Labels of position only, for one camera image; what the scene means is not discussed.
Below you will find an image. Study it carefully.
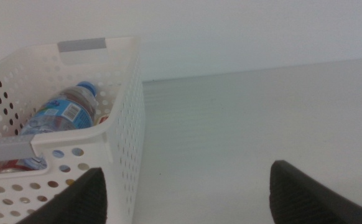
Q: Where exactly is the red cola can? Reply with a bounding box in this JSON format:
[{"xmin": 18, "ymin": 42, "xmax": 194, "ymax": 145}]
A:
[{"xmin": 0, "ymin": 159, "xmax": 31, "ymax": 174}]

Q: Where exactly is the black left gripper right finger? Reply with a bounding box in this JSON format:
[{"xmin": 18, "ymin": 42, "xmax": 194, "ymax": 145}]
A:
[{"xmin": 268, "ymin": 160, "xmax": 362, "ymax": 224}]

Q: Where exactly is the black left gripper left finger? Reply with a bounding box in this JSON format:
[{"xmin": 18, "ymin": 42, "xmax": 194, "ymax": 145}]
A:
[{"xmin": 16, "ymin": 167, "xmax": 108, "ymax": 224}]

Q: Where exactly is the white perforated plastic basket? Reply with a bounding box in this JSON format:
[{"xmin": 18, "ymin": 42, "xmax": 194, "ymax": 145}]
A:
[{"xmin": 0, "ymin": 37, "xmax": 146, "ymax": 224}]

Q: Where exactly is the clear water bottle blue cap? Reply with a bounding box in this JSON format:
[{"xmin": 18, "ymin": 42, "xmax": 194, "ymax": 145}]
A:
[{"xmin": 19, "ymin": 81, "xmax": 98, "ymax": 170}]

